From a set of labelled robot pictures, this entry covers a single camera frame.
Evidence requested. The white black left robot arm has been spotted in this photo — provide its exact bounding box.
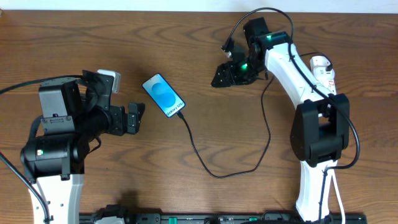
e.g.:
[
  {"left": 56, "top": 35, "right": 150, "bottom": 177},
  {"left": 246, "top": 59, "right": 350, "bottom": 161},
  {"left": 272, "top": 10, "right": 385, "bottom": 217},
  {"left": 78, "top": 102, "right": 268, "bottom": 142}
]
[{"left": 21, "top": 70, "right": 145, "bottom": 223}]

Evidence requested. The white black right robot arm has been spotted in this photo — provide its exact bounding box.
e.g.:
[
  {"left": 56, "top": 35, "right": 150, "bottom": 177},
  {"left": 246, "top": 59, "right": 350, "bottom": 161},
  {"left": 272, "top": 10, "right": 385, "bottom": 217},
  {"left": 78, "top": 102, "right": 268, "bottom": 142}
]
[{"left": 211, "top": 17, "right": 350, "bottom": 223}]

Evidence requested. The blue Galaxy smartphone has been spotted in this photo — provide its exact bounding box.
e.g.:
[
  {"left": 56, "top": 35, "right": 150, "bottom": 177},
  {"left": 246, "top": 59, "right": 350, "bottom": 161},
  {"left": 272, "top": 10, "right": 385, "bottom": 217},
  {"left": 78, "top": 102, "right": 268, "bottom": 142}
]
[{"left": 142, "top": 73, "right": 185, "bottom": 118}]

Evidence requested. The white USB charger adapter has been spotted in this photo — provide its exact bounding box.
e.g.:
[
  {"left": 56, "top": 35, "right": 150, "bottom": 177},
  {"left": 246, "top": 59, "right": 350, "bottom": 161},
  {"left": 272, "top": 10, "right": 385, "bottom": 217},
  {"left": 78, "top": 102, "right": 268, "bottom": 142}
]
[{"left": 310, "top": 56, "right": 335, "bottom": 82}]

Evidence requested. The white power strip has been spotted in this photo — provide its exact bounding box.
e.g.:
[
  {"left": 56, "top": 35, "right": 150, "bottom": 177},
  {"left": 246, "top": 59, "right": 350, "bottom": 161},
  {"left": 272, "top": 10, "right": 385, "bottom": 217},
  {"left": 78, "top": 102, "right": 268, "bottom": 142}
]
[{"left": 310, "top": 55, "right": 336, "bottom": 95}]

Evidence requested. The black USB charging cable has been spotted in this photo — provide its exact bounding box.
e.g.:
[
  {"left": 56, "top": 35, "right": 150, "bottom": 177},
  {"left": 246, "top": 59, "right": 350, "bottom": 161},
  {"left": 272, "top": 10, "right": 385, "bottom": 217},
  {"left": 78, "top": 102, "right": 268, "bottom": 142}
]
[{"left": 176, "top": 52, "right": 333, "bottom": 180}]

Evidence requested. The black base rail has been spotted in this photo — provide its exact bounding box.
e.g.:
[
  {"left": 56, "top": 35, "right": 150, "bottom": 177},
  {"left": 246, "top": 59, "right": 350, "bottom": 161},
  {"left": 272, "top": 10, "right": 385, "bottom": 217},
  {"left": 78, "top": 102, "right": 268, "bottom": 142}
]
[{"left": 79, "top": 212, "right": 368, "bottom": 224}]

